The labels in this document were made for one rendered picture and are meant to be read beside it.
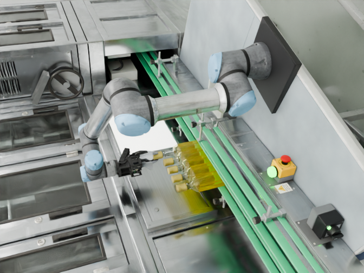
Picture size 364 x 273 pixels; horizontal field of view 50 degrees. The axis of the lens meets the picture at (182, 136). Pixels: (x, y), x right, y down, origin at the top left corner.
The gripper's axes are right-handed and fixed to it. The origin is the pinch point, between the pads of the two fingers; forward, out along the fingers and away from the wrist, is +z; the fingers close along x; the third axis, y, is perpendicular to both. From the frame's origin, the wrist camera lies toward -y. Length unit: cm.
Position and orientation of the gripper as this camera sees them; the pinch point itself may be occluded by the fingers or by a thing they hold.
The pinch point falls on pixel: (155, 156)
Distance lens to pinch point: 187.6
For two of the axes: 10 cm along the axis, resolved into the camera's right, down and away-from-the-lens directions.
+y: 3.6, 5.9, -7.3
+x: 0.5, -7.9, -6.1
